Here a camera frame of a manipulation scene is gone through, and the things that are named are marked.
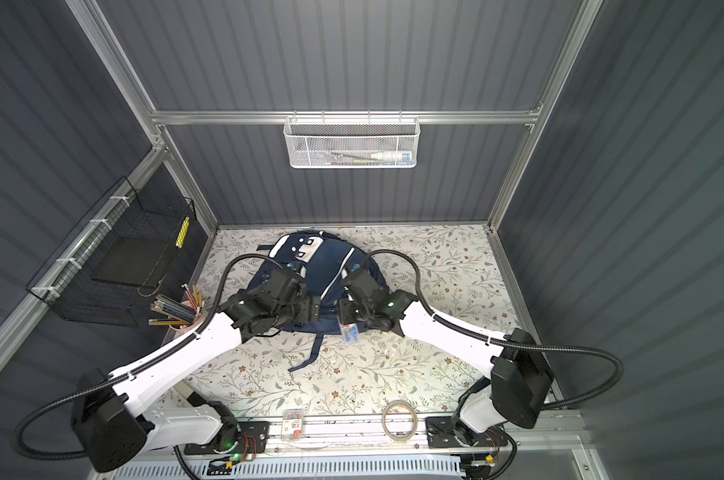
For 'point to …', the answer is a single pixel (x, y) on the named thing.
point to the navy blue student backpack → (320, 259)
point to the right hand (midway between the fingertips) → (341, 310)
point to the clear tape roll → (384, 425)
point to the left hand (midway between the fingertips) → (306, 301)
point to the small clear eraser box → (292, 424)
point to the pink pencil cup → (185, 314)
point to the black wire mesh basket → (119, 260)
